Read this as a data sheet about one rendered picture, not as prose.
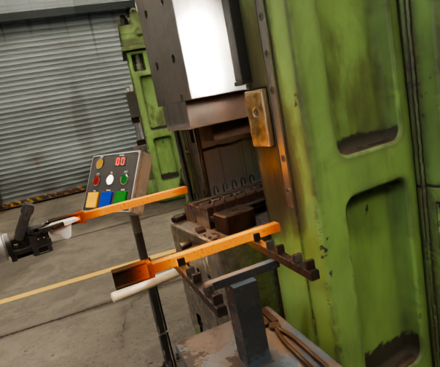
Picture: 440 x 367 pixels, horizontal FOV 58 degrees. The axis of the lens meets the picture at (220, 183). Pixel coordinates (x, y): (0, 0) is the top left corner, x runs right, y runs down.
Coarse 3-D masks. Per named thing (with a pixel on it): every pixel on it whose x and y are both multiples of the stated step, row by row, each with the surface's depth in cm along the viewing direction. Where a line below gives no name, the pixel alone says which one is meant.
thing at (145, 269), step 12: (264, 228) 107; (276, 228) 108; (216, 240) 104; (228, 240) 103; (240, 240) 104; (180, 252) 101; (192, 252) 99; (204, 252) 101; (216, 252) 102; (132, 264) 95; (144, 264) 95; (156, 264) 96; (168, 264) 97; (120, 276) 94; (132, 276) 95; (144, 276) 96; (120, 288) 93
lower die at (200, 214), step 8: (248, 184) 170; (224, 192) 159; (248, 192) 151; (200, 200) 153; (216, 200) 146; (232, 200) 144; (240, 200) 146; (248, 200) 147; (184, 208) 156; (192, 208) 150; (200, 208) 143; (208, 208) 139; (216, 208) 141; (224, 208) 142; (256, 208) 149; (264, 208) 151; (192, 216) 152; (200, 216) 145; (208, 216) 140; (200, 224) 147; (208, 224) 141
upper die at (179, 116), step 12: (216, 96) 137; (228, 96) 140; (240, 96) 142; (168, 108) 145; (180, 108) 136; (192, 108) 133; (204, 108) 135; (216, 108) 138; (228, 108) 140; (240, 108) 142; (168, 120) 148; (180, 120) 139; (192, 120) 134; (204, 120) 136; (216, 120) 138; (228, 120) 140
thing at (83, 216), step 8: (160, 192) 138; (168, 192) 138; (176, 192) 140; (184, 192) 141; (128, 200) 133; (136, 200) 133; (144, 200) 134; (152, 200) 135; (96, 208) 129; (104, 208) 128; (112, 208) 129; (120, 208) 130; (64, 216) 123; (72, 216) 123; (80, 216) 123; (88, 216) 125; (96, 216) 127; (72, 224) 123
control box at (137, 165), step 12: (96, 156) 195; (108, 156) 190; (120, 156) 184; (132, 156) 179; (144, 156) 179; (96, 168) 193; (108, 168) 187; (120, 168) 182; (132, 168) 177; (144, 168) 179; (120, 180) 179; (132, 180) 175; (144, 180) 178; (132, 192) 173; (144, 192) 178; (84, 204) 191; (144, 204) 178
